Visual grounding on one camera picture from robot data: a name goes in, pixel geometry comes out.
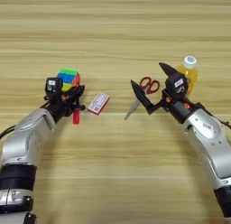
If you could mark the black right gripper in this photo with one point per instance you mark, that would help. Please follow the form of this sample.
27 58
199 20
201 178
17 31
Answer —
177 108

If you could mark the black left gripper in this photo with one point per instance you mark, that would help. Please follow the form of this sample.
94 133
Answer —
61 108

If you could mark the red black marker pen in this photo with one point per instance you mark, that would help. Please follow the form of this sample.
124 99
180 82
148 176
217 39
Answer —
76 116

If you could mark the orange juice bottle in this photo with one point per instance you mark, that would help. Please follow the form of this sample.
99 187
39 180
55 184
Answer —
191 74

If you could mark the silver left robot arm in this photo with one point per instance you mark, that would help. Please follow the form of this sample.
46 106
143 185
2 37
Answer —
25 149

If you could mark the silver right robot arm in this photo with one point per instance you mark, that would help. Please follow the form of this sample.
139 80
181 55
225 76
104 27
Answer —
210 140

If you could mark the red white card box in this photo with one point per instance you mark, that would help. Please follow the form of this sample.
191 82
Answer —
99 103

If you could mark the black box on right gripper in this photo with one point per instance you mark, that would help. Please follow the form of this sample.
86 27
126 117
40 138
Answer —
177 85

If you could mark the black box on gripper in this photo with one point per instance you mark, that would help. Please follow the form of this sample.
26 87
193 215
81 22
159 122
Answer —
177 85
54 87

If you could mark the colourful puzzle cube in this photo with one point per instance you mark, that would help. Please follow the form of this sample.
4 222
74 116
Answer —
69 78

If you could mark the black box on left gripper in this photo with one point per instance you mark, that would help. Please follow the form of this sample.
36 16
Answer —
54 87

